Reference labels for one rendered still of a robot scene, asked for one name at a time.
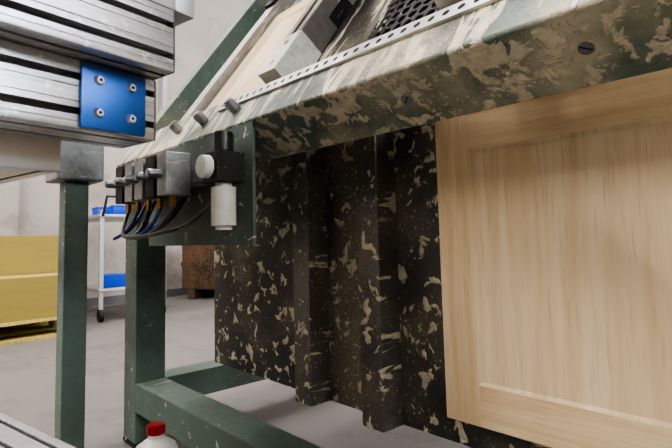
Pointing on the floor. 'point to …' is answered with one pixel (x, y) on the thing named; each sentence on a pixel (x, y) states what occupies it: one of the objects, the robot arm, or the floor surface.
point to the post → (71, 313)
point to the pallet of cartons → (28, 286)
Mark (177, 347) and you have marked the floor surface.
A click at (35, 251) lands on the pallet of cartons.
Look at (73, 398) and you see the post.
